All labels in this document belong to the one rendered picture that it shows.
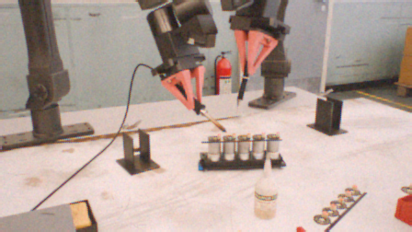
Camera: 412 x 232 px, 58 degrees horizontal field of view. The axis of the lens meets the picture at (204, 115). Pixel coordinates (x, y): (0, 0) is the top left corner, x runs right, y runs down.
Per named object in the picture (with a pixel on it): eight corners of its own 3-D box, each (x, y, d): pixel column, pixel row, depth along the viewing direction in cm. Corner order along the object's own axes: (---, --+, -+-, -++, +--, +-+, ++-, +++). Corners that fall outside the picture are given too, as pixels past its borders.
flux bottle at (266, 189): (252, 218, 56) (255, 156, 53) (255, 206, 59) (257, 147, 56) (275, 221, 55) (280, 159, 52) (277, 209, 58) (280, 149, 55)
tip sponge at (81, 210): (51, 215, 56) (50, 206, 56) (88, 206, 59) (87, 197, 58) (57, 243, 50) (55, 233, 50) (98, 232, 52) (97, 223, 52)
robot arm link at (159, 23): (191, 34, 77) (179, 3, 77) (183, 30, 71) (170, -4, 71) (162, 47, 78) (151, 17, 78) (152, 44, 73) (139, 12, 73)
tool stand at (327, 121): (329, 140, 96) (315, 99, 99) (357, 129, 87) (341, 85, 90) (312, 144, 94) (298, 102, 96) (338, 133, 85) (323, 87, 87)
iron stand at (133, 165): (149, 174, 77) (135, 130, 79) (165, 164, 70) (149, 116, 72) (121, 181, 74) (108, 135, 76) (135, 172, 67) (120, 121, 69)
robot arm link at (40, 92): (67, 75, 87) (44, 75, 88) (46, 84, 79) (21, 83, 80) (70, 101, 89) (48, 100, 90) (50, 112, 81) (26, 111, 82)
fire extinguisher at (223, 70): (212, 107, 364) (212, 51, 347) (226, 105, 370) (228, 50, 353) (219, 110, 351) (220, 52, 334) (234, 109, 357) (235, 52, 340)
